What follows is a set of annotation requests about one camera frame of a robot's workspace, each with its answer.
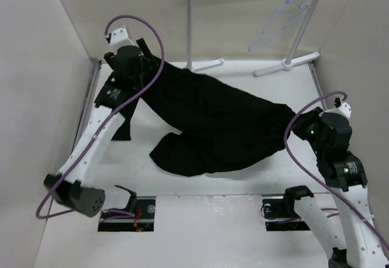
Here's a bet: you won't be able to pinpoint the black trousers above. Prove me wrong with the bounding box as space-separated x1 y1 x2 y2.
111 55 297 177

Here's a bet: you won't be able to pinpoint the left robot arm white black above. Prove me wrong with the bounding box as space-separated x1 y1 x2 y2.
43 37 160 219

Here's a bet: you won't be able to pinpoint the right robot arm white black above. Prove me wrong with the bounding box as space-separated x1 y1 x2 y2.
281 104 388 267

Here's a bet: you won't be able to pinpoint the white clothes rack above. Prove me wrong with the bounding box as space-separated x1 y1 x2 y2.
186 0 320 77

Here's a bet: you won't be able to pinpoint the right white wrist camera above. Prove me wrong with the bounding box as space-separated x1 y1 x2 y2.
331 97 352 119

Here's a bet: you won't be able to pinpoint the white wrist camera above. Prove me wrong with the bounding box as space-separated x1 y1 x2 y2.
331 97 352 119
105 26 135 47

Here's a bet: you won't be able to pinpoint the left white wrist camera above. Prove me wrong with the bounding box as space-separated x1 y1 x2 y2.
105 26 135 47

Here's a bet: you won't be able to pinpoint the left aluminium table rail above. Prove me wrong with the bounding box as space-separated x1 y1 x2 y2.
72 58 102 149

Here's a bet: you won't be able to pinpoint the aluminium table rail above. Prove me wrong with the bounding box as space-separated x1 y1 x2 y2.
72 58 102 149
308 61 328 110

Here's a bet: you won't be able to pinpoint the right aluminium table rail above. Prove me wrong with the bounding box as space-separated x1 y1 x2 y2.
308 61 328 110

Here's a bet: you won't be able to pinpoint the light blue wire hanger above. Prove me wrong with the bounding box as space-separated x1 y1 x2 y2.
248 0 309 52

